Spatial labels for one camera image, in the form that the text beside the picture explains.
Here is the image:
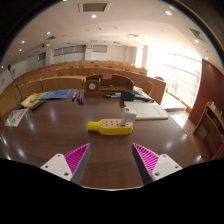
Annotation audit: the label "white charger with red button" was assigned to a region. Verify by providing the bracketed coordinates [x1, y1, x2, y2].
[120, 106, 138, 128]

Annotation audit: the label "black gooseneck microphone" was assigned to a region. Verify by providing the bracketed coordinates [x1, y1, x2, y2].
[7, 64, 24, 103]

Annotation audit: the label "ceiling spot lights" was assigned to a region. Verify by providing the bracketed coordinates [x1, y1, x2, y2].
[11, 9, 209, 51]

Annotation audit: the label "wooden shelf unit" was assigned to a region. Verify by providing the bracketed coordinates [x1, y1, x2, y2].
[193, 101, 224, 158]

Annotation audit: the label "large window wall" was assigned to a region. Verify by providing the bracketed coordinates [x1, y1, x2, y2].
[134, 46, 203, 108]

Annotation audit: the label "yellow power strip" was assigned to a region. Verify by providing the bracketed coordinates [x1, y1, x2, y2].
[87, 118, 134, 136]

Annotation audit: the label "handheld microphone with blue foam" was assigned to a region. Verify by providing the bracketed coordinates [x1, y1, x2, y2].
[120, 90, 155, 103]

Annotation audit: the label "wooden chair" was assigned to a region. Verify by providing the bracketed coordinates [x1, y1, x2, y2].
[139, 80, 154, 97]

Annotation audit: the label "rows of wooden auditorium seats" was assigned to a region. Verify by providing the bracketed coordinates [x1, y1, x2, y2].
[0, 59, 148, 101]

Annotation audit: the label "black pen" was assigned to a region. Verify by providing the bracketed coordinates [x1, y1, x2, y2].
[103, 94, 122, 100]

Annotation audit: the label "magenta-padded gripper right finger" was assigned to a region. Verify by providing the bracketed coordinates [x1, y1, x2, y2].
[131, 142, 183, 186]

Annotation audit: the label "ceiling air vent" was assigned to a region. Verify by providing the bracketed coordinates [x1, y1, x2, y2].
[189, 27, 208, 43]
[78, 1, 112, 14]

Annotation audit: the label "white book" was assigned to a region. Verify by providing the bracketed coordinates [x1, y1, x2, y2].
[123, 100, 170, 121]

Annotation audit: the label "black remote control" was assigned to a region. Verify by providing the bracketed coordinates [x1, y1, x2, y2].
[30, 99, 47, 111]

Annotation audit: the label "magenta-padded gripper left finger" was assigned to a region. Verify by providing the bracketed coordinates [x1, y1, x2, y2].
[40, 142, 92, 185]

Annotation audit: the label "wooden desk organizer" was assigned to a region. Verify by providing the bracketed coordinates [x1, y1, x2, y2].
[83, 73, 135, 98]

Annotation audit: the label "white and red leaflet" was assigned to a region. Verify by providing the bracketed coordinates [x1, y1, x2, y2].
[4, 107, 30, 128]

